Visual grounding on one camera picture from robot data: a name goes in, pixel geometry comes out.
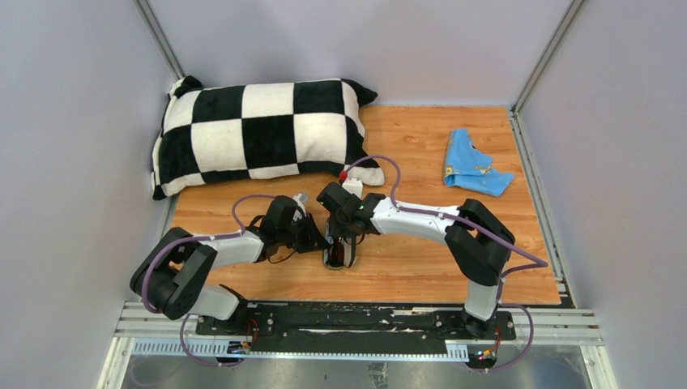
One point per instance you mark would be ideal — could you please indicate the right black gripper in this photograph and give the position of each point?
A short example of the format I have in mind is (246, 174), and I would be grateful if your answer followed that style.
(336, 228)

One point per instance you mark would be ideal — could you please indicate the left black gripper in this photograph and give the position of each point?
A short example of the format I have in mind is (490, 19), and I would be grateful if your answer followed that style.
(314, 241)

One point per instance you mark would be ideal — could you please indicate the black sunglasses case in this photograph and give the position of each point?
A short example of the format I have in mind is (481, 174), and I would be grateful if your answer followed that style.
(330, 240)

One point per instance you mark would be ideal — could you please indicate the brown sunglasses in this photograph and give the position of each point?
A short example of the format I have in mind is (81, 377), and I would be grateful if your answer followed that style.
(339, 255)

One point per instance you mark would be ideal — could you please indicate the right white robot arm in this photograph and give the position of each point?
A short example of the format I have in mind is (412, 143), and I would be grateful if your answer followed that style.
(479, 243)

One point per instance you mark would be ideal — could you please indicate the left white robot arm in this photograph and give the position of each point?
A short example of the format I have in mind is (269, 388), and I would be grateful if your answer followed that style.
(172, 279)

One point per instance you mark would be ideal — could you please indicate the black white checkered pillow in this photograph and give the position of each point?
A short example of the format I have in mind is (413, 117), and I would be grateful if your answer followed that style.
(260, 131)

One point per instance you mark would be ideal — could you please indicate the blue crumpled cloth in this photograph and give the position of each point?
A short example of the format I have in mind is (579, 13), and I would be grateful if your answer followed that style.
(468, 168)

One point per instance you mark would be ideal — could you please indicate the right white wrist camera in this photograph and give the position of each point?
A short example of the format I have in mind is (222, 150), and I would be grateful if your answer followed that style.
(352, 185)

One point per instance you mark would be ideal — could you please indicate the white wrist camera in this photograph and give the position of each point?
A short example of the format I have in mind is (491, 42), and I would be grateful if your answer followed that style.
(301, 199)
(352, 185)

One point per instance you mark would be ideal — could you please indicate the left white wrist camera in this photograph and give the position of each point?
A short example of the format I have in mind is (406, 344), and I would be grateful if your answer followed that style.
(301, 199)

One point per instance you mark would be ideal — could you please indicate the aluminium frame rail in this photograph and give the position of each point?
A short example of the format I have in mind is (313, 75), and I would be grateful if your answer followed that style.
(156, 336)

